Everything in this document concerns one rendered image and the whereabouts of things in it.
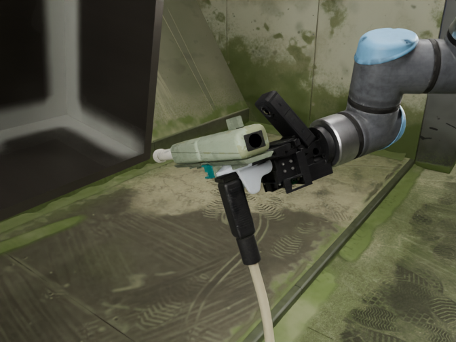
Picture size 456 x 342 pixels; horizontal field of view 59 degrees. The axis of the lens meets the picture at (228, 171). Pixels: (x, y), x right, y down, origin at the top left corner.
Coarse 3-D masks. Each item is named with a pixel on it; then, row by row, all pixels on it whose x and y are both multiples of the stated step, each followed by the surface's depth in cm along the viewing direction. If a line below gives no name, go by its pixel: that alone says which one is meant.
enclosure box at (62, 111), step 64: (0, 0) 95; (64, 0) 108; (128, 0) 95; (0, 64) 101; (64, 64) 116; (128, 64) 102; (0, 128) 108; (64, 128) 116; (128, 128) 110; (0, 192) 86; (64, 192) 89
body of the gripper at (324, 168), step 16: (320, 128) 69; (272, 144) 65; (320, 144) 69; (272, 160) 65; (288, 160) 66; (304, 160) 66; (320, 160) 69; (272, 176) 67; (288, 176) 66; (304, 176) 66; (320, 176) 69; (288, 192) 64
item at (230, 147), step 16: (240, 128) 52; (256, 128) 52; (176, 144) 76; (192, 144) 66; (208, 144) 60; (224, 144) 55; (240, 144) 51; (160, 160) 93; (176, 160) 76; (192, 160) 69; (208, 160) 62; (224, 160) 58; (240, 160) 53; (256, 160) 52; (224, 176) 60; (224, 192) 62; (240, 192) 62; (240, 208) 62; (240, 224) 62; (240, 240) 63; (256, 256) 64
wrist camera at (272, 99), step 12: (264, 96) 66; (276, 96) 65; (264, 108) 66; (276, 108) 65; (288, 108) 66; (276, 120) 67; (288, 120) 66; (300, 120) 67; (288, 132) 68; (300, 132) 67
